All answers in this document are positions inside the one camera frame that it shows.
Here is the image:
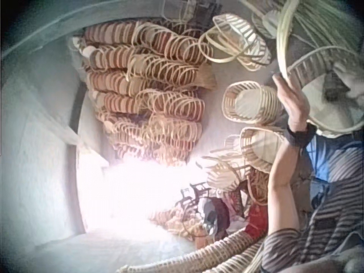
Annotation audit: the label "person's left hand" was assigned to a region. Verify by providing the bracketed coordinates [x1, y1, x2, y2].
[271, 72, 311, 133]

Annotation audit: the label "pale bamboo rim strip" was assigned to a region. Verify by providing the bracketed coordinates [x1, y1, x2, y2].
[275, 0, 300, 86]

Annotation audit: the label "pale oval bamboo basket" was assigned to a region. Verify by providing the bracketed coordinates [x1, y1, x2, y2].
[212, 13, 272, 72]
[239, 126, 288, 175]
[221, 80, 285, 126]

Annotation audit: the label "unfinished woven bamboo basket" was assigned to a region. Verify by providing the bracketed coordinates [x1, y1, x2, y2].
[286, 44, 364, 139]

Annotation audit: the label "black wrist band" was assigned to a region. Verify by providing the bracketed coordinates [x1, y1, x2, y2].
[286, 121, 318, 148]

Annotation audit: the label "bundle of loose bamboo strips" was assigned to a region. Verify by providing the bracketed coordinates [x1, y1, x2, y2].
[292, 0, 364, 57]

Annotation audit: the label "loose bamboo hoop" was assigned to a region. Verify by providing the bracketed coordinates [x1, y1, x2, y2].
[198, 27, 245, 64]

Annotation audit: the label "person's legs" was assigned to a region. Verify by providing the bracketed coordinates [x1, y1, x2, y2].
[304, 129, 364, 183]

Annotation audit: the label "pile of pale bamboo baskets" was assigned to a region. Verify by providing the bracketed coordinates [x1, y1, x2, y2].
[195, 153, 271, 206]

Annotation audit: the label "heap of brown bamboo baskets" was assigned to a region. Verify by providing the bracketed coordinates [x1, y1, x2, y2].
[69, 19, 218, 169]

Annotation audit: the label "red plastic bag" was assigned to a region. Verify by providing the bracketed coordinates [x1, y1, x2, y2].
[243, 203, 270, 240]

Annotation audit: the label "heap of dark red cloth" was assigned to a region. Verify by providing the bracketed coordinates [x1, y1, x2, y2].
[197, 196, 231, 242]

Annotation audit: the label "long nested stack of baskets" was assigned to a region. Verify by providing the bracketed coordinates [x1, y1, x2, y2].
[115, 229, 270, 273]

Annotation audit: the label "black metal frame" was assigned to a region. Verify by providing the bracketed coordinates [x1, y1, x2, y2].
[173, 181, 213, 213]

